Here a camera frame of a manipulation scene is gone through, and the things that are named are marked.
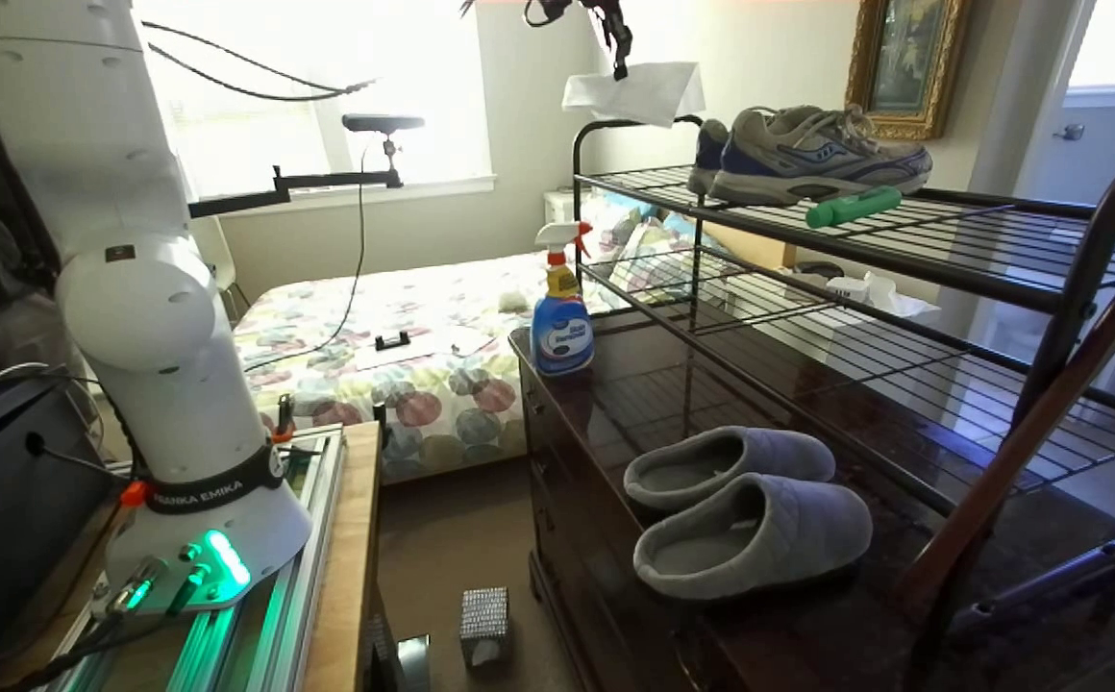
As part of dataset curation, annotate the thin black hanging cable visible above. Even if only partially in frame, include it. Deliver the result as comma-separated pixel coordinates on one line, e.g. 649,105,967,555
240,129,378,378

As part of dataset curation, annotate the black stereo camera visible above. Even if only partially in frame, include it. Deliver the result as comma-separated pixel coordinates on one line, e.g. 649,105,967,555
340,106,430,138

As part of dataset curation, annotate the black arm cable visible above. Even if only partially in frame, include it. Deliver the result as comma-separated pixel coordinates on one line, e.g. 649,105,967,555
134,16,378,106

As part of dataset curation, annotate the white paper napkin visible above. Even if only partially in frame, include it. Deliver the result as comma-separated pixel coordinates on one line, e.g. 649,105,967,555
558,56,713,129

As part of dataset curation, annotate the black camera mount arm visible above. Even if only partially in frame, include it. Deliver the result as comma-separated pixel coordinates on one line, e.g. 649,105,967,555
185,129,409,224

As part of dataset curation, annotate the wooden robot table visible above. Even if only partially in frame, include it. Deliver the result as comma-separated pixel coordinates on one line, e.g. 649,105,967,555
294,418,387,692

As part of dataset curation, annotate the orange black clamp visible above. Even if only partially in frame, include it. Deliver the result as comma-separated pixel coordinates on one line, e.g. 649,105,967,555
266,391,299,450

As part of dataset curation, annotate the small grey box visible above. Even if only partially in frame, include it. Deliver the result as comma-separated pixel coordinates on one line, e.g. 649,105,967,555
458,583,514,671

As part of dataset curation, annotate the blue spray cleaner bottle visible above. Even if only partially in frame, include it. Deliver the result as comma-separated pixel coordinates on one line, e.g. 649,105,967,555
527,215,600,384

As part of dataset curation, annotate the black metal shoe rack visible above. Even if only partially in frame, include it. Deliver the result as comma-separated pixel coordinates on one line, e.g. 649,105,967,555
564,111,1115,646

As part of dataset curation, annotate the grey felt slipper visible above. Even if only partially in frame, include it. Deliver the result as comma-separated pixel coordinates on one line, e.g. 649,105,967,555
626,468,879,608
618,423,841,520

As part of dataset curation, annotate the brown wooden hanger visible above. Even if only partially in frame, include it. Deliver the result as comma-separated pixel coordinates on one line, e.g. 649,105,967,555
896,252,1115,692

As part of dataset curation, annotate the gold framed picture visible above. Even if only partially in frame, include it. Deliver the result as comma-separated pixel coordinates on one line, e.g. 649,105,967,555
841,0,974,146

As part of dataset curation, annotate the white room door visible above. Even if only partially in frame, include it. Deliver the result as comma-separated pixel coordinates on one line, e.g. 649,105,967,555
967,0,1115,389

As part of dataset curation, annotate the bright window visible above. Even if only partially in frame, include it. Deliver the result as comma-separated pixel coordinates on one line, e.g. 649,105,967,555
132,0,499,209

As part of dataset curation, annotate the black control box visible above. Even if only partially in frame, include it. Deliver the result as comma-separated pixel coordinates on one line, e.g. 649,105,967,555
0,366,116,671

